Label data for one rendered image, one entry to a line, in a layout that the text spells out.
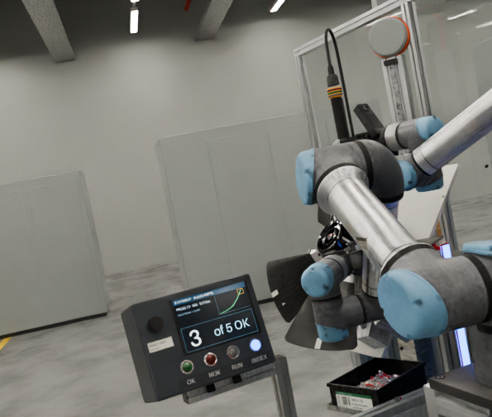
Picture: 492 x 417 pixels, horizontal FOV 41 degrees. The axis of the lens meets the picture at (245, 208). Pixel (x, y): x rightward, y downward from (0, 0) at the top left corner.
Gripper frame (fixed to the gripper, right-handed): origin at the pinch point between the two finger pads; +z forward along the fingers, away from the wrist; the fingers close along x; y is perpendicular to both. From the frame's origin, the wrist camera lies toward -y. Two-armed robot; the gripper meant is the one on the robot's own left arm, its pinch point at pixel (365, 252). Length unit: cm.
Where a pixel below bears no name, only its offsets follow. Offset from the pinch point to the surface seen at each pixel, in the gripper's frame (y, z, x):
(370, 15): 4, 107, -86
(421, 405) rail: -11.5, -25.7, 35.9
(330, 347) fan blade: 15.5, -6.6, 23.2
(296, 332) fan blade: 26.0, -3.7, 17.9
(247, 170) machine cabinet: 269, 482, -62
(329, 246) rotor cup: 13.6, 9.6, -2.9
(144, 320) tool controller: 20, -77, -6
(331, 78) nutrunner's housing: -2, 10, -51
